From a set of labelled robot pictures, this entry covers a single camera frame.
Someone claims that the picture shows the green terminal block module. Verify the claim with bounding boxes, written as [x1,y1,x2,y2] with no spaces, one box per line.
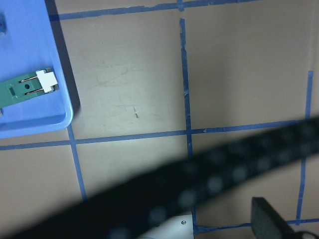
[0,68,58,108]

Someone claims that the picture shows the blue plastic tray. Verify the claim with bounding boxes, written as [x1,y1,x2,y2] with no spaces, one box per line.
[0,0,74,139]

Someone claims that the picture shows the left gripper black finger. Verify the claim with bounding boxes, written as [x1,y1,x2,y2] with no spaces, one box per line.
[251,197,295,239]

